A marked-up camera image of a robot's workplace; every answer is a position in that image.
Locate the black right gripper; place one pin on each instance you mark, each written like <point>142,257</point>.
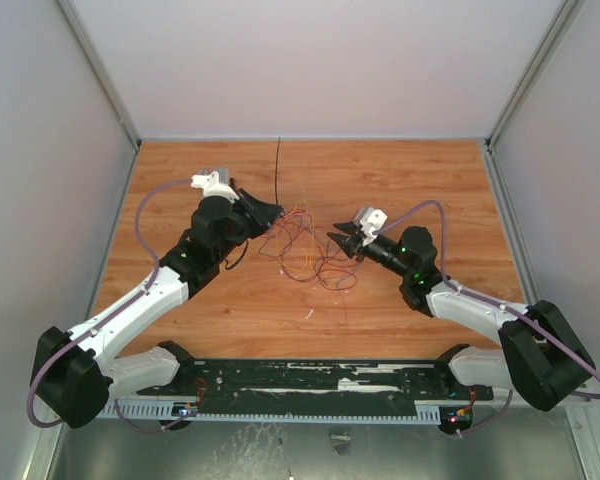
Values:
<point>356,242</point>

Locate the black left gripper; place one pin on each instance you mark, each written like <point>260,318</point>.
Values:
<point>262,214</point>

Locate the black zip tie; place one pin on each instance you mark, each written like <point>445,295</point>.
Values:
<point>276,171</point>

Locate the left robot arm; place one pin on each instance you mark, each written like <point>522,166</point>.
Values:
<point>77,372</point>

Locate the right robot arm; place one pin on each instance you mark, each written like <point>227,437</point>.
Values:
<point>539,354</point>

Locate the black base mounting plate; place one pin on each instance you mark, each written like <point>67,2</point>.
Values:
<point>302,381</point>

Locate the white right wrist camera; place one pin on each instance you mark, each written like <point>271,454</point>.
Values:
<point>370,221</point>

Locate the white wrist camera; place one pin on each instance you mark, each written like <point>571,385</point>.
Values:
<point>370,221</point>
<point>215,183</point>

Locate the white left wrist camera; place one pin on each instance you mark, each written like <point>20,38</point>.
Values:
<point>215,183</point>

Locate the grey slotted cable duct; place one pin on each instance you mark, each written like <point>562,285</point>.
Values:
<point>252,409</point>

